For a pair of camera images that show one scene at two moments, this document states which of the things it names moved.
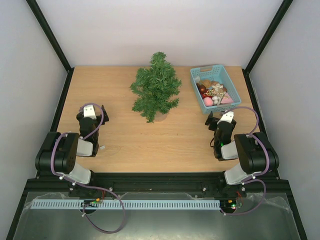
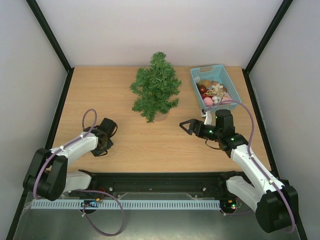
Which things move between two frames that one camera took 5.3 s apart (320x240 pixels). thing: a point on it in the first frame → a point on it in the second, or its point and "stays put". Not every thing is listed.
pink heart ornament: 227,99 stays put
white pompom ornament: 216,99 stays put
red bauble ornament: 202,88 stays put
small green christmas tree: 157,87 stays put
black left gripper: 106,118 → 97,152
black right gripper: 210,120 → 195,128
